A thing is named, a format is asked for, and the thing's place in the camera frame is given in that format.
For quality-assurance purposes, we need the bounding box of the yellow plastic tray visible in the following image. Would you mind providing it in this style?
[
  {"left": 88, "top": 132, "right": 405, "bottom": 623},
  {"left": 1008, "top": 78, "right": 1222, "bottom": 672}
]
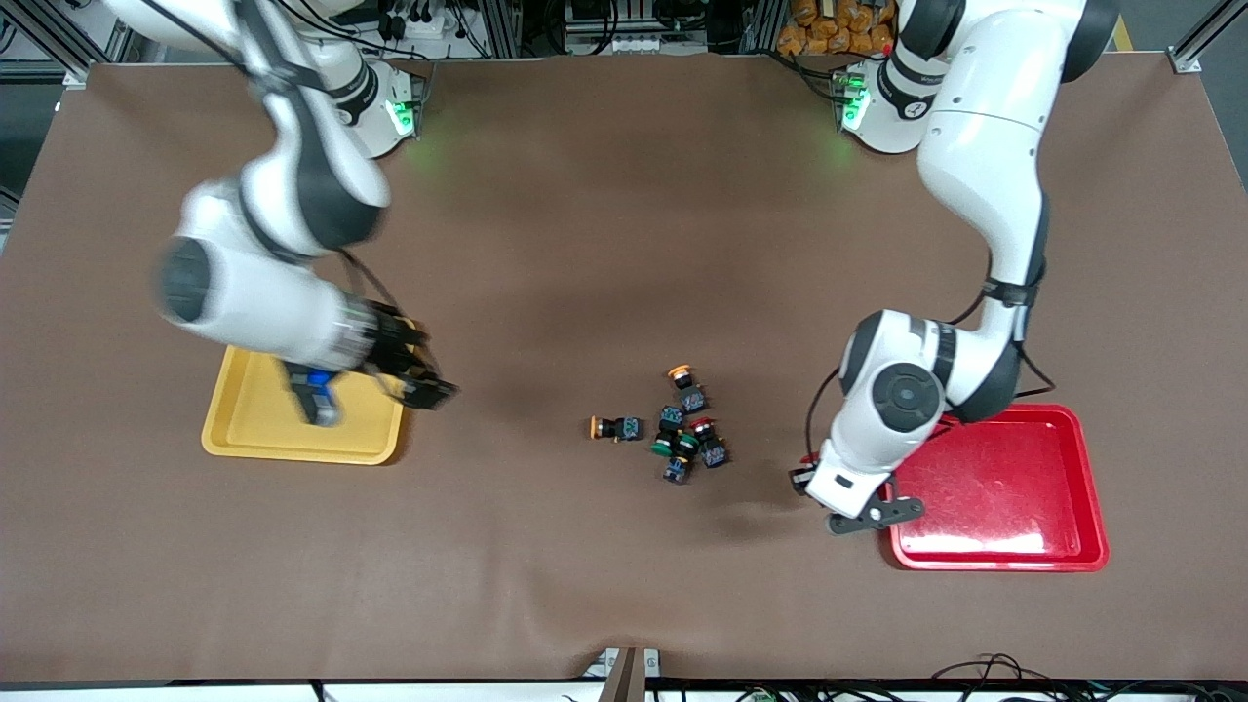
[{"left": 201, "top": 341, "right": 409, "bottom": 466}]

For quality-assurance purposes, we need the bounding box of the green mushroom push button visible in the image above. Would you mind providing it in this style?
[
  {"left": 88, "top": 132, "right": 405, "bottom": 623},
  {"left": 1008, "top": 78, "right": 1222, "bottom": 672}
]
[
  {"left": 662, "top": 434, "right": 701, "bottom": 486},
  {"left": 650, "top": 406, "right": 685, "bottom": 459}
]

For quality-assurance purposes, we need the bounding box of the white power strip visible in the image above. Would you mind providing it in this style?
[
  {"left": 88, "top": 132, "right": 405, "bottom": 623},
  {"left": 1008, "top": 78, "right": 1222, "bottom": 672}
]
[{"left": 375, "top": 0, "right": 459, "bottom": 42}]

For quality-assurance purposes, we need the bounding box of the white terminal strip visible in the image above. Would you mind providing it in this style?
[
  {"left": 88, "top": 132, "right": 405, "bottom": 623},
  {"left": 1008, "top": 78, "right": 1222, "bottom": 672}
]
[{"left": 583, "top": 34, "right": 676, "bottom": 56}]

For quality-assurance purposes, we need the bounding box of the aluminium corner profile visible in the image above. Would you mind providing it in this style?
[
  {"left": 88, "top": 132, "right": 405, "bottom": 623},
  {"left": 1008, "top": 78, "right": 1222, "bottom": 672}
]
[
  {"left": 1168, "top": 0, "right": 1248, "bottom": 75},
  {"left": 0, "top": 0, "right": 128, "bottom": 89}
]

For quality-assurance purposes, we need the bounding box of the orange packaged items heap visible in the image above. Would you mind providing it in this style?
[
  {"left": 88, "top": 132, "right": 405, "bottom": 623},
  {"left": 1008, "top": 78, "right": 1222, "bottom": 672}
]
[{"left": 777, "top": 0, "right": 896, "bottom": 58}]

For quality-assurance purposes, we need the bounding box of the red plastic tray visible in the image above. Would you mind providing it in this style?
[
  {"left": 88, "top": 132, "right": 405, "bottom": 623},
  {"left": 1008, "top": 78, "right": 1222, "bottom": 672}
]
[{"left": 877, "top": 403, "right": 1111, "bottom": 572}]

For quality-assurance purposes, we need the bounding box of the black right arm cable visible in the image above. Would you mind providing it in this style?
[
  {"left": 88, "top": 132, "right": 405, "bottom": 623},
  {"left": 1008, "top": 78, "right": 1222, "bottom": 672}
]
[{"left": 336, "top": 249, "right": 409, "bottom": 321}]

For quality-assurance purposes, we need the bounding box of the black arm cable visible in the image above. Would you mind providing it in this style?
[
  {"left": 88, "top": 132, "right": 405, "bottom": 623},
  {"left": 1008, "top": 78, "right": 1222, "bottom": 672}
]
[
  {"left": 804, "top": 278, "right": 1059, "bottom": 464},
  {"left": 336, "top": 249, "right": 409, "bottom": 321}
]

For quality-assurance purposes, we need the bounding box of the aluminium frame post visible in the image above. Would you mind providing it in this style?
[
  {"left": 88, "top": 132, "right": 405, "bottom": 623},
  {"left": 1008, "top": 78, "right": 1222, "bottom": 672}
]
[
  {"left": 487, "top": 0, "right": 525, "bottom": 58},
  {"left": 738, "top": 0, "right": 786, "bottom": 58}
]

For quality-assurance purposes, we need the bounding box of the metal table bracket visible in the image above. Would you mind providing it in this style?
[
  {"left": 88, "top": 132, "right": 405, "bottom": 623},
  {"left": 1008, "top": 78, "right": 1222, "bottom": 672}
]
[{"left": 583, "top": 646, "right": 662, "bottom": 702}]

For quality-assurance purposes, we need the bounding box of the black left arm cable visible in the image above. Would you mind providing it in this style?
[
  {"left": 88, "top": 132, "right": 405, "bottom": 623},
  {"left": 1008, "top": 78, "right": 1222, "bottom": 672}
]
[{"left": 804, "top": 278, "right": 1059, "bottom": 464}]

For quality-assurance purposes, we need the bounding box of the black cable tangle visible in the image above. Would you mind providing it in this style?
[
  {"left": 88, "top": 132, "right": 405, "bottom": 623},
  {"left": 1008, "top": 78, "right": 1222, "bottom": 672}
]
[{"left": 931, "top": 651, "right": 1248, "bottom": 702}]

